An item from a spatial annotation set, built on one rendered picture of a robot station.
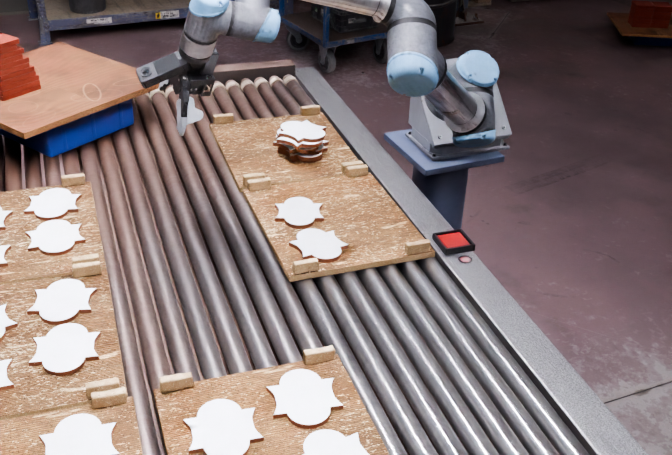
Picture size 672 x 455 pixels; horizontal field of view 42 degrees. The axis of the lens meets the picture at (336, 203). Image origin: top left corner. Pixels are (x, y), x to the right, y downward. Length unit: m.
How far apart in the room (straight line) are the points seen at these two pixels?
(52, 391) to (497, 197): 2.94
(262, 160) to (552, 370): 1.02
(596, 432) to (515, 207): 2.62
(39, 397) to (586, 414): 0.98
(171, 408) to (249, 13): 0.83
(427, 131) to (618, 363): 1.23
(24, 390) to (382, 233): 0.87
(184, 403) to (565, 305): 2.22
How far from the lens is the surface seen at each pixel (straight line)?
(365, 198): 2.19
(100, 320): 1.80
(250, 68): 2.97
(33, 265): 2.00
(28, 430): 1.59
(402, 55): 1.99
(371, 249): 1.98
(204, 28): 1.87
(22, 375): 1.70
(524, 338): 1.81
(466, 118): 2.29
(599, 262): 3.87
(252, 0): 1.90
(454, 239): 2.06
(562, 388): 1.71
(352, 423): 1.54
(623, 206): 4.35
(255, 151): 2.41
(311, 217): 2.07
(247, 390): 1.60
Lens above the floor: 2.00
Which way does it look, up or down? 29 degrees down
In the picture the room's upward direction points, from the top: 2 degrees clockwise
